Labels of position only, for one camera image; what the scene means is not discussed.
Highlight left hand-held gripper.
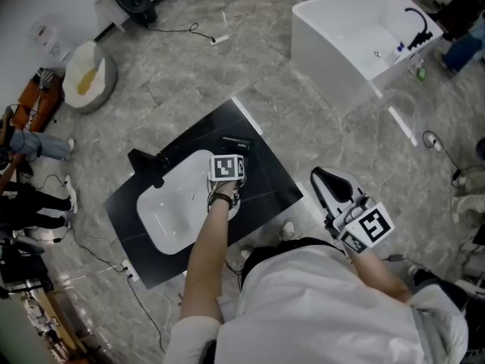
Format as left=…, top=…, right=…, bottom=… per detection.
left=207, top=153, right=249, bottom=185

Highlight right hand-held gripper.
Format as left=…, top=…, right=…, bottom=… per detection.
left=310, top=167, right=396, bottom=255

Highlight black table with white basin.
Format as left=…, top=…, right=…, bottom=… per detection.
left=104, top=96, right=304, bottom=291

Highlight person's left forearm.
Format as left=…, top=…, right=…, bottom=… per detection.
left=177, top=182, right=239, bottom=324

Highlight person's right forearm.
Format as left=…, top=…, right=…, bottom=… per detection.
left=346, top=246, right=412, bottom=305

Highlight black wristband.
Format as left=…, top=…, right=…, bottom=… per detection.
left=207, top=192, right=234, bottom=209

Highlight person's right white shoe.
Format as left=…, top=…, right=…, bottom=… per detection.
left=279, top=220, right=296, bottom=241

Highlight person's black trousers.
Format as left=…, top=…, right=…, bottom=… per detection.
left=241, top=236, right=344, bottom=280

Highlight person's white shirt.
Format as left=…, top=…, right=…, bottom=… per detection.
left=162, top=246, right=471, bottom=364

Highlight white bathtub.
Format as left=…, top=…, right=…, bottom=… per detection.
left=290, top=0, right=445, bottom=114

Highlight black bathtub faucet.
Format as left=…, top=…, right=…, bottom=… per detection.
left=404, top=8, right=434, bottom=52

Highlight orange sofa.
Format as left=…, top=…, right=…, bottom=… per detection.
left=17, top=73, right=64, bottom=133

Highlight striped cushion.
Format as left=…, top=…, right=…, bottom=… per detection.
left=36, top=67, right=57, bottom=91

